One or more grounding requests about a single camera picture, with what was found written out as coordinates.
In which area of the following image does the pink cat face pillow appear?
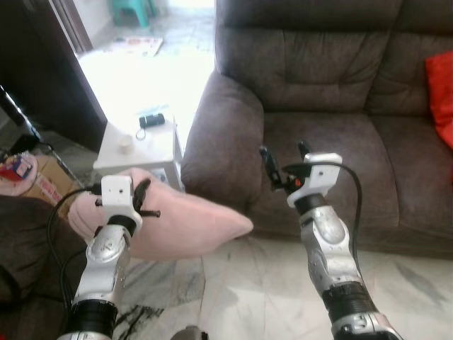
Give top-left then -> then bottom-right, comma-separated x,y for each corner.
69,168 -> 253,259

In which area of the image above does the red pillow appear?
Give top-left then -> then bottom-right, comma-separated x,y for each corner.
425,51 -> 453,149

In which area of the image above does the white side table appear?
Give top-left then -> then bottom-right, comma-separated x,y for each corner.
93,112 -> 185,192

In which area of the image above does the small black device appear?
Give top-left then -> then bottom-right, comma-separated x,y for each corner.
139,113 -> 166,129

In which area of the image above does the dark brown fabric sofa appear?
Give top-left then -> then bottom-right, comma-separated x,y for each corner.
180,0 -> 453,259

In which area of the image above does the cardboard box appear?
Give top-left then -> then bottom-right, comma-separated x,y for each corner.
0,152 -> 80,206

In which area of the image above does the dark brown armchair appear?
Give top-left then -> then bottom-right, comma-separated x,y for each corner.
0,195 -> 89,340

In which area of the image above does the black tripod stand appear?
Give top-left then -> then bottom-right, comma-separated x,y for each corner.
0,85 -> 79,181

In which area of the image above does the colourful floor mat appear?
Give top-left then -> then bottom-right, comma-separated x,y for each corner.
108,35 -> 164,57

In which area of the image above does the dark door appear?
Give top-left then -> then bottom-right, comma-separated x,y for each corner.
0,0 -> 107,151

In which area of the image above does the green plastic stool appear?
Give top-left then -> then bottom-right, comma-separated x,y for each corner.
110,0 -> 158,28

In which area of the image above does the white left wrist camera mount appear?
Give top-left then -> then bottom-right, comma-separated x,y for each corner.
100,175 -> 141,229

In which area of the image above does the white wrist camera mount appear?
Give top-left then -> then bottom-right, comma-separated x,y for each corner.
287,153 -> 343,208
100,175 -> 141,229

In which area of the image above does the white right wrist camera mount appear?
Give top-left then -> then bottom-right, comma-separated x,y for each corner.
287,153 -> 343,208

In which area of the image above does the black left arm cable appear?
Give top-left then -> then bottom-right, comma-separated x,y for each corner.
46,184 -> 103,312

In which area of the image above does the brown wooden door frame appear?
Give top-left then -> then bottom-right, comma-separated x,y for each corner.
53,0 -> 94,54

